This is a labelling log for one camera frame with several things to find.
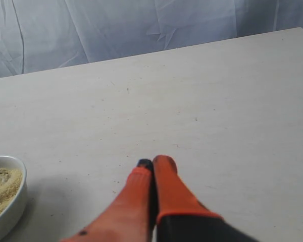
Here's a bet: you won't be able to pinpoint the beige grains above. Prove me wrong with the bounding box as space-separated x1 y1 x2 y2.
0 168 23 214

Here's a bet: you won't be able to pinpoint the grey wrinkled backdrop curtain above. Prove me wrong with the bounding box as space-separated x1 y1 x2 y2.
0 1 303 78

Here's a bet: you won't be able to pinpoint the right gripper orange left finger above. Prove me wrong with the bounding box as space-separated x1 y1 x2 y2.
62 159 153 241

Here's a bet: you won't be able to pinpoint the white ceramic bowl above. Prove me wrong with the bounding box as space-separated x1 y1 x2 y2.
0 156 27 240

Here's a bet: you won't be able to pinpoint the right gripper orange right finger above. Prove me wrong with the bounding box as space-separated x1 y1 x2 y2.
153 155 255 241

